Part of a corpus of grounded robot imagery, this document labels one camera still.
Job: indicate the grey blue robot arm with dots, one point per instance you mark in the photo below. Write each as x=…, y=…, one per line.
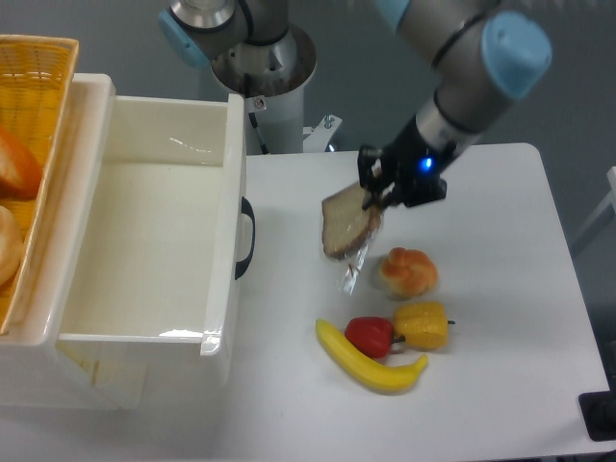
x=488, y=58

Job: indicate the white frame at right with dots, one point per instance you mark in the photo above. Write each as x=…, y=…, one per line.
x=597, y=220

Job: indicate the orange bread roll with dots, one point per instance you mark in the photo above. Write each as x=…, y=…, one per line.
x=408, y=273

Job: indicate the black drawer handle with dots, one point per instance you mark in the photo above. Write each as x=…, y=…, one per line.
x=249, y=238

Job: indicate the yellow banana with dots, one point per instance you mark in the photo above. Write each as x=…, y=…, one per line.
x=366, y=371

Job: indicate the white drawer cabinet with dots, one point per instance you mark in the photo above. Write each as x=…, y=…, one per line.
x=38, y=369

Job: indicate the pale bun in basket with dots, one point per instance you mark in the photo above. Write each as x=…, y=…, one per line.
x=11, y=245

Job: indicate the orange bread in basket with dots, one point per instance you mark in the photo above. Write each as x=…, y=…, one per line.
x=21, y=173

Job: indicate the yellow bell pepper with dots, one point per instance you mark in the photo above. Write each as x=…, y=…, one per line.
x=422, y=325

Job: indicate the white mounting bracket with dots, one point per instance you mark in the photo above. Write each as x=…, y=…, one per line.
x=321, y=138

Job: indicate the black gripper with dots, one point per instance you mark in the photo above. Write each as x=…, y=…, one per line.
x=411, y=169

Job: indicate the yellow woven basket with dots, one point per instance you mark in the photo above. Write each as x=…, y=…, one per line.
x=36, y=74

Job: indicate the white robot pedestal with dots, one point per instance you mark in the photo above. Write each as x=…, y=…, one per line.
x=276, y=101

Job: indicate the red bell pepper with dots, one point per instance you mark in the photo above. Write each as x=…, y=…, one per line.
x=373, y=336

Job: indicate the black device at edge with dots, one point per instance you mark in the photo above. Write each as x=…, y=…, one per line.
x=598, y=412

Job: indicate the brown toast slice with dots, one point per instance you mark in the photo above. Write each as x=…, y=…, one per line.
x=348, y=230

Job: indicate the white open drawer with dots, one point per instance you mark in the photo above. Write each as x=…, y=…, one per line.
x=155, y=278

